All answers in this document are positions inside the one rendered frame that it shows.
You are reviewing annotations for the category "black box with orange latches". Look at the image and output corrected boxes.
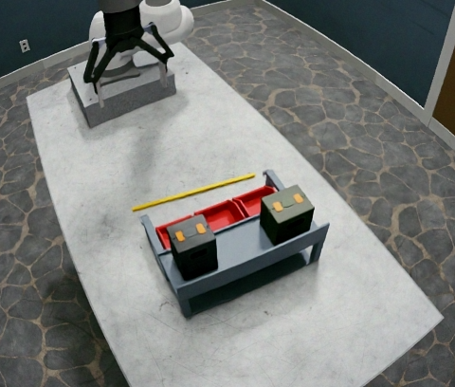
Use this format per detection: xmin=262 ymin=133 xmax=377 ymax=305
xmin=166 ymin=213 xmax=218 ymax=281

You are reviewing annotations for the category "yellow rail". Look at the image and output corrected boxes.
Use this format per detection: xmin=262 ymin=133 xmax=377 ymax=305
xmin=132 ymin=173 xmax=255 ymax=212

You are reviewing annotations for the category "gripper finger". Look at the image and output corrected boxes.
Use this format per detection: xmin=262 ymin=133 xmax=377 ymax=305
xmin=129 ymin=22 xmax=174 ymax=87
xmin=83 ymin=37 xmax=123 ymax=108

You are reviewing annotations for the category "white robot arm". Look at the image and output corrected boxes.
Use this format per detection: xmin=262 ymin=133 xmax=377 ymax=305
xmin=89 ymin=0 xmax=193 ymax=87

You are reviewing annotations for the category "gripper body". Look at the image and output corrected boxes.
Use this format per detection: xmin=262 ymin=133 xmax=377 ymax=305
xmin=102 ymin=5 xmax=144 ymax=53

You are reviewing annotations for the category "red open bin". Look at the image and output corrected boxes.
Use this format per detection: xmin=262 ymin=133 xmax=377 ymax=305
xmin=193 ymin=199 xmax=246 ymax=231
xmin=232 ymin=185 xmax=276 ymax=218
xmin=155 ymin=214 xmax=193 ymax=249

